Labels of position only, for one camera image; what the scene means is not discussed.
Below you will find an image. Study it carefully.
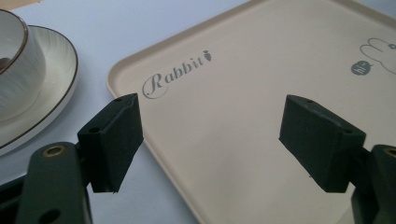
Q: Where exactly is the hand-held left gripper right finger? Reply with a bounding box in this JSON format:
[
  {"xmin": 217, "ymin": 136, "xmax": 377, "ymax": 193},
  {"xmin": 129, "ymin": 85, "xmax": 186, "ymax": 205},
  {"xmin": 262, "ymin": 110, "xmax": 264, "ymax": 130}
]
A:
[{"xmin": 278, "ymin": 94, "xmax": 396, "ymax": 224}]

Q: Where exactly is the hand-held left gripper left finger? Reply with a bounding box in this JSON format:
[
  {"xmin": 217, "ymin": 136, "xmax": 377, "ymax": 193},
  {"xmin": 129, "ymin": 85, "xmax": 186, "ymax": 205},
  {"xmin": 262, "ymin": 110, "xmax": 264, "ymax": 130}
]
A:
[{"xmin": 15, "ymin": 92, "xmax": 145, "ymax": 224}]

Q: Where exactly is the white brown-rimmed plate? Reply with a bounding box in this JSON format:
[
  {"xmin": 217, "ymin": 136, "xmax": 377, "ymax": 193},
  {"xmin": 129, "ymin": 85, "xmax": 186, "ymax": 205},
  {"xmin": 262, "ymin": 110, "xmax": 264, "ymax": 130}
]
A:
[{"xmin": 0, "ymin": 25, "xmax": 79, "ymax": 157}]

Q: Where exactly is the beige printed tray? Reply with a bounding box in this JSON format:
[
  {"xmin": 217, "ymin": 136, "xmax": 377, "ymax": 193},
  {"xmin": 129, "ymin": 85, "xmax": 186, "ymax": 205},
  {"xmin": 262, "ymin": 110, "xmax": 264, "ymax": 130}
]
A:
[{"xmin": 106, "ymin": 0, "xmax": 396, "ymax": 224}]

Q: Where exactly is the white brown-rimmed bowl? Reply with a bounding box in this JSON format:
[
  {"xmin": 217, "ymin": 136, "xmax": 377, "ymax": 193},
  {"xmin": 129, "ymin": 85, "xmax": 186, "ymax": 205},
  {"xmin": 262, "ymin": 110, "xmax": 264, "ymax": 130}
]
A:
[{"xmin": 0, "ymin": 8, "xmax": 47, "ymax": 122}]

